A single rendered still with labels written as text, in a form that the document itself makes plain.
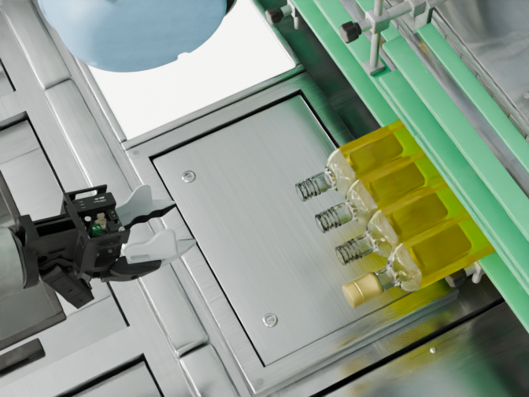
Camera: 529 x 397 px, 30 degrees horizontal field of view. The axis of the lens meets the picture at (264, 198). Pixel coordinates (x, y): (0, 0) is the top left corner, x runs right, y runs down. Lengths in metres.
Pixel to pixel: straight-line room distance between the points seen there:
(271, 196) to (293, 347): 0.26
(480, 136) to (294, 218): 0.36
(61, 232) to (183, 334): 0.42
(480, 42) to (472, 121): 0.12
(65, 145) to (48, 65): 0.16
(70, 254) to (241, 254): 0.44
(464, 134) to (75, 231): 0.52
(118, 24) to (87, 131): 0.99
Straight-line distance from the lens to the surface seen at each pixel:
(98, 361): 1.49
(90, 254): 1.10
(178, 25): 0.70
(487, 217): 1.33
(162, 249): 1.16
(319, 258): 1.50
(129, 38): 0.70
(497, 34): 1.39
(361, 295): 1.32
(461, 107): 1.34
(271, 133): 1.62
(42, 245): 1.09
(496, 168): 1.29
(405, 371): 1.47
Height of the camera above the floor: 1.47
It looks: 12 degrees down
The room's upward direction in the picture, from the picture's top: 115 degrees counter-clockwise
